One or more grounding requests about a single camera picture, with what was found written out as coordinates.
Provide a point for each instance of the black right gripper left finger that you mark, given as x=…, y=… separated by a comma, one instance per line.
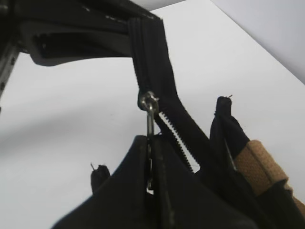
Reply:
x=120, y=202

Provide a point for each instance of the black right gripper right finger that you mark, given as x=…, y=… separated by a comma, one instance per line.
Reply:
x=182, y=201

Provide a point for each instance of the black tote bag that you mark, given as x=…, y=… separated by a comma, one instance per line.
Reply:
x=236, y=169

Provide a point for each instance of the silver zipper pull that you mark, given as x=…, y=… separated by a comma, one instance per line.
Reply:
x=148, y=102

